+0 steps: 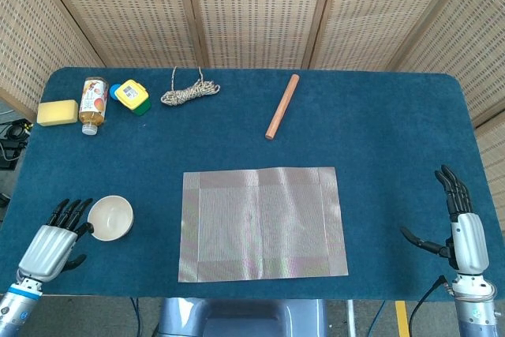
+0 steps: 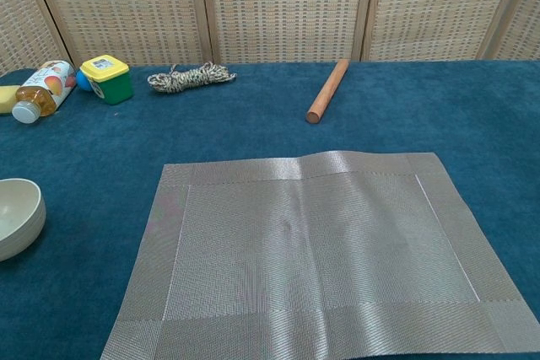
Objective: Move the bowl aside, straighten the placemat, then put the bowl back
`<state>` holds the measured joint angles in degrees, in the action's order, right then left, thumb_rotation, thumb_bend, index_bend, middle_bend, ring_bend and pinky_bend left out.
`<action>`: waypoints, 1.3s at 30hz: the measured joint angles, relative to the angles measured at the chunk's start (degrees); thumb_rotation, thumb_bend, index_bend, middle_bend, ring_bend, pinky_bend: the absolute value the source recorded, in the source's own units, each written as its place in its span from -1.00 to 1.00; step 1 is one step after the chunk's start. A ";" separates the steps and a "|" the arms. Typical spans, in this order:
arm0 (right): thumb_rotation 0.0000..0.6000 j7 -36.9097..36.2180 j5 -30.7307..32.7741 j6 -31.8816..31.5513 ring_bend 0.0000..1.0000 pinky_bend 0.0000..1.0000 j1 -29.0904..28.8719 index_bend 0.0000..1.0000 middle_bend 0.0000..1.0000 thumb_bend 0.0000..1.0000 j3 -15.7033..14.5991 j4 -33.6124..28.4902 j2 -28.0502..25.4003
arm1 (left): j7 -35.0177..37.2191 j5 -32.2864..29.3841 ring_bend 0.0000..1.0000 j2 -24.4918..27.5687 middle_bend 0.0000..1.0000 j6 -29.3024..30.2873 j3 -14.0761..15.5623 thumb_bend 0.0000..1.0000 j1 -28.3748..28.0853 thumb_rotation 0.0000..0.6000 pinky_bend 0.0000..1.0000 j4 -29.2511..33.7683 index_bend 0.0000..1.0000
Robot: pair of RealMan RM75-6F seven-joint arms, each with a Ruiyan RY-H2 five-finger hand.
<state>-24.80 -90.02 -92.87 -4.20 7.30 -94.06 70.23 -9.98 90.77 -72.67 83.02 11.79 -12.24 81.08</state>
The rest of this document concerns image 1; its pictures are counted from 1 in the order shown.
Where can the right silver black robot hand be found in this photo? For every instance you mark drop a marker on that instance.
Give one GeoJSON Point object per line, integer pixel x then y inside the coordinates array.
{"type": "Point", "coordinates": [469, 242]}

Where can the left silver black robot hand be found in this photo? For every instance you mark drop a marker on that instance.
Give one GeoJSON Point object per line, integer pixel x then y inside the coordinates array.
{"type": "Point", "coordinates": [47, 250]}

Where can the white ceramic bowl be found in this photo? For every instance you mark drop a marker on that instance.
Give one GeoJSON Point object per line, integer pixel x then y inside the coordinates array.
{"type": "Point", "coordinates": [110, 218]}

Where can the brown woven placemat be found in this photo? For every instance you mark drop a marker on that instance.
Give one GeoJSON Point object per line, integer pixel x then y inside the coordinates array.
{"type": "Point", "coordinates": [260, 226]}

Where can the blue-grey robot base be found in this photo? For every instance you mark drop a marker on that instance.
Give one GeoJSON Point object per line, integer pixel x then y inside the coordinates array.
{"type": "Point", "coordinates": [244, 319]}

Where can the woven bamboo screen panel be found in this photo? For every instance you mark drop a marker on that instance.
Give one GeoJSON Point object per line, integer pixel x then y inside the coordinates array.
{"type": "Point", "coordinates": [473, 37]}
{"type": "Point", "coordinates": [35, 45]}
{"type": "Point", "coordinates": [378, 9]}
{"type": "Point", "coordinates": [126, 9]}
{"type": "Point", "coordinates": [256, 9]}
{"type": "Point", "coordinates": [495, 155]}

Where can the yellow floor tape strip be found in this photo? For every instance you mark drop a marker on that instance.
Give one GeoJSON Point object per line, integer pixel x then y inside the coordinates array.
{"type": "Point", "coordinates": [401, 319]}

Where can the yellow sponge block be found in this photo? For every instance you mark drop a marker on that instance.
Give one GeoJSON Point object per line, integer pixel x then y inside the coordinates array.
{"type": "Point", "coordinates": [57, 113]}

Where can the blue velvet table cloth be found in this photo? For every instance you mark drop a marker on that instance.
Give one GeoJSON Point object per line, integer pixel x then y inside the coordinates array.
{"type": "Point", "coordinates": [394, 124]}

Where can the metal table leg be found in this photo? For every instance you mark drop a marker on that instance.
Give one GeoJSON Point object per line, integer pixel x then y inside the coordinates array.
{"type": "Point", "coordinates": [350, 319]}

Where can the juice bottle with fruit label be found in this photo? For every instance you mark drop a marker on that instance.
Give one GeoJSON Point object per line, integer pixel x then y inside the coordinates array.
{"type": "Point", "coordinates": [94, 104]}

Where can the green container with yellow lid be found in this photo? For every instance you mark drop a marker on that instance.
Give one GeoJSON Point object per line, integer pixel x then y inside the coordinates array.
{"type": "Point", "coordinates": [132, 94]}

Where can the wooden rolling pin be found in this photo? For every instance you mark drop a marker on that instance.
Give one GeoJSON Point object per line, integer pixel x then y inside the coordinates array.
{"type": "Point", "coordinates": [282, 107]}

